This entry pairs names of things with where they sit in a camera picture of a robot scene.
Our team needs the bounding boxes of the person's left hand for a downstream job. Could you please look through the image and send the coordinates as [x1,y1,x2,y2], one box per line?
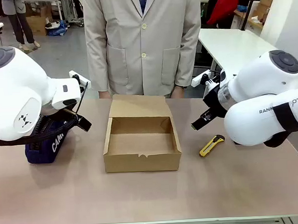
[171,86,188,99]

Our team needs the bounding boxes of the person's left forearm beige sleeve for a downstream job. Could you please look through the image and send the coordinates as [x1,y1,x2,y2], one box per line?
[171,26,205,88]

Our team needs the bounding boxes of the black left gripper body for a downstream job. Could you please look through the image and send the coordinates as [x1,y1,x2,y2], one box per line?
[63,107,93,134]

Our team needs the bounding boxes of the large white work table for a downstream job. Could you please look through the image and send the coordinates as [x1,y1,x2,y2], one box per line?
[197,24,280,75]

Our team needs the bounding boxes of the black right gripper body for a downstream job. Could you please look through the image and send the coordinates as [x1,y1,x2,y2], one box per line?
[202,84,229,120]

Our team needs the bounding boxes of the red garment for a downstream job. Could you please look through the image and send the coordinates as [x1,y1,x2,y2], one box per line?
[205,0,243,27]

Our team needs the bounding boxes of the black slanted pole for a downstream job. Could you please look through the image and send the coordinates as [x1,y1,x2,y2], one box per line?
[238,0,259,32]

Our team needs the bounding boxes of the brown cardboard carton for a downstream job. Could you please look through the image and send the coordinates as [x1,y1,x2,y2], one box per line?
[24,6,53,38]

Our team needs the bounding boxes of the brown cardboard box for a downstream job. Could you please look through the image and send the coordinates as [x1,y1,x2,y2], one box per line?
[100,90,184,175]

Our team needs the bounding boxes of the black velcro arm strap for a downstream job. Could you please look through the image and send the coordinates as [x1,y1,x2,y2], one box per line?
[273,101,298,134]

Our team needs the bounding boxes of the person's right forearm beige sleeve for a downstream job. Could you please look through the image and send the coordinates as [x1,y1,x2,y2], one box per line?
[85,36,112,94]

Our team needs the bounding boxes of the person in beige coat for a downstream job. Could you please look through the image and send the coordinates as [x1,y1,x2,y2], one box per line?
[82,0,206,101]

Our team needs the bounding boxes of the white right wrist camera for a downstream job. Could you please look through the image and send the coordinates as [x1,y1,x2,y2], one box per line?
[190,69,226,91]

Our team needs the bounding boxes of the navy CAMPUS zipper pouch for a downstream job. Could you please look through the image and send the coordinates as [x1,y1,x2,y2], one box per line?
[23,112,79,166]

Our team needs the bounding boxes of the person's right hand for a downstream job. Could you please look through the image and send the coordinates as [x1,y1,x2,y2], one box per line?
[98,90,112,100]

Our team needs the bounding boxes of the blue plastic bag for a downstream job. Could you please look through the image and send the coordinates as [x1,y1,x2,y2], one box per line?
[46,20,69,38]

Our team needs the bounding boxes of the bystander in grey clothes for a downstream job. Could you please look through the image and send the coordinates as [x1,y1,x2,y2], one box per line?
[1,0,41,52]

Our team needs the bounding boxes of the wooden workbench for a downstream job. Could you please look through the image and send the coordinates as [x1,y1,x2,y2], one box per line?
[233,7,264,32]

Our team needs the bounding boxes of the yellow black utility knife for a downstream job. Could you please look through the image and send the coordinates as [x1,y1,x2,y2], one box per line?
[198,134,227,157]

